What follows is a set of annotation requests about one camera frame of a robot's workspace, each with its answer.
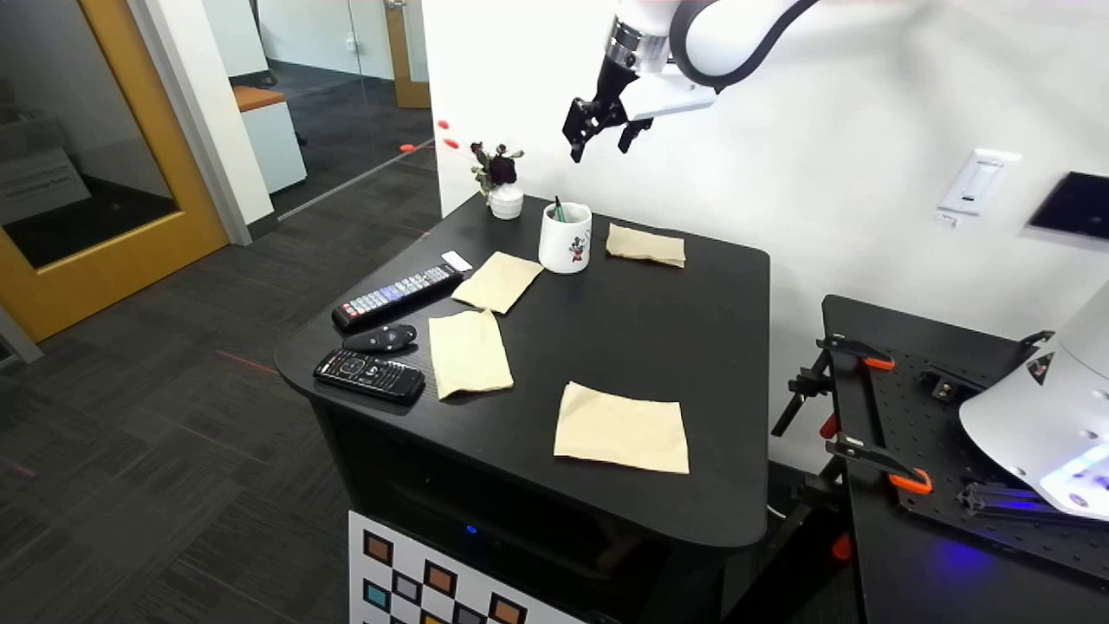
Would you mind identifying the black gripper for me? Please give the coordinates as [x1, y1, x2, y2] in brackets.
[560, 52, 654, 165]

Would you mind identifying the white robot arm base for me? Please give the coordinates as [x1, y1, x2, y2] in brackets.
[957, 280, 1109, 526]

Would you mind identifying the dark red flower bouquet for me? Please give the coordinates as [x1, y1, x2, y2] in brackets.
[435, 114, 530, 195]

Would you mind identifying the tan cloth piece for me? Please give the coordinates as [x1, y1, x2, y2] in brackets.
[602, 222, 691, 275]

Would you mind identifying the white mug with red print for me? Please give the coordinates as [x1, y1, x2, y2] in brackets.
[537, 197, 597, 278]

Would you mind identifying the small white round vase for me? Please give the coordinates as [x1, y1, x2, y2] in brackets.
[487, 185, 528, 222]

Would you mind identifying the black cart table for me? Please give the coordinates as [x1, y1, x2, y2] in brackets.
[272, 189, 772, 624]

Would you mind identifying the long remote with coloured buttons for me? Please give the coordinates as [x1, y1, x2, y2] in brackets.
[329, 264, 465, 332]

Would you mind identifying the small oval black remote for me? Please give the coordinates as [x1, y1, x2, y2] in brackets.
[340, 322, 423, 357]

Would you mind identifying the white cabinet with wooden top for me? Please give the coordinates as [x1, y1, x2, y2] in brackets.
[229, 78, 312, 197]

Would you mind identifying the black remote with grey buttons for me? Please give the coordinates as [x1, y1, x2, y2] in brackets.
[312, 347, 430, 410]

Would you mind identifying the colour checker calibration board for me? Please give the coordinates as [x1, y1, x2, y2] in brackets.
[347, 509, 585, 624]

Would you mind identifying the black perforated mounting table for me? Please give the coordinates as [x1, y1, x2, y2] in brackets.
[817, 292, 1109, 624]

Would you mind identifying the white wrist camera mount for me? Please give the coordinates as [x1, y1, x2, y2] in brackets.
[624, 78, 720, 125]

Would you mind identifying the black clamp with orange handle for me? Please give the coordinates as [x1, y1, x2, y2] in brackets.
[770, 332, 900, 440]
[826, 430, 937, 504]

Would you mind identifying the white wall switch plate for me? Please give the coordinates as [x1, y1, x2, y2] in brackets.
[932, 144, 1025, 224]

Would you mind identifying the wall mounted black screen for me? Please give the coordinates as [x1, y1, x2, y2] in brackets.
[1018, 169, 1109, 251]

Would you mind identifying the yellow wooden door frame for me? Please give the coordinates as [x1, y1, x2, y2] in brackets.
[0, 0, 232, 347]

